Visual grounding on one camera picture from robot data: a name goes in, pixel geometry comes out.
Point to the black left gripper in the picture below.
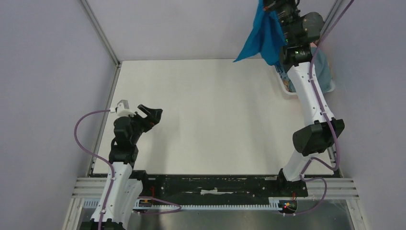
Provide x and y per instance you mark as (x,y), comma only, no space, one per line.
(153,115)

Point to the bright blue t shirt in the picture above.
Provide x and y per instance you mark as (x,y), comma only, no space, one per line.
(266,38)

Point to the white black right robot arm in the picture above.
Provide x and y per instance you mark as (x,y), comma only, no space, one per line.
(321,128)

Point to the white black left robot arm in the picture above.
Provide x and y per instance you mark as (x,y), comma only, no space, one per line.
(121,190)

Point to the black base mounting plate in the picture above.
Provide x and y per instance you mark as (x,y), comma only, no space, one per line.
(217,189)

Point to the white plastic laundry basket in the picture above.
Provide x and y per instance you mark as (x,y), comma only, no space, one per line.
(287,82)

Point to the grey-blue t shirt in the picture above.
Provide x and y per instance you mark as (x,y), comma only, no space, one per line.
(323,73)

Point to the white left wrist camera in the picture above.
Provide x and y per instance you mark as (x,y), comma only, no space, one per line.
(122,109)

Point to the aluminium front frame rail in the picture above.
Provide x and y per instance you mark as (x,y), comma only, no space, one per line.
(337,189)

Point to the aluminium corner frame post left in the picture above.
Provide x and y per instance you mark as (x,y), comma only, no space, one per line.
(99,31)

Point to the aluminium corner frame post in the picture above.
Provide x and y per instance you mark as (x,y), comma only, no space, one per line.
(337,4)
(99,31)

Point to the white slotted cable duct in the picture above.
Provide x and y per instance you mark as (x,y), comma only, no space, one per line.
(272,205)

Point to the aluminium corner frame post right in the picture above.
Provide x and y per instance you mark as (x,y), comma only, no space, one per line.
(337,4)

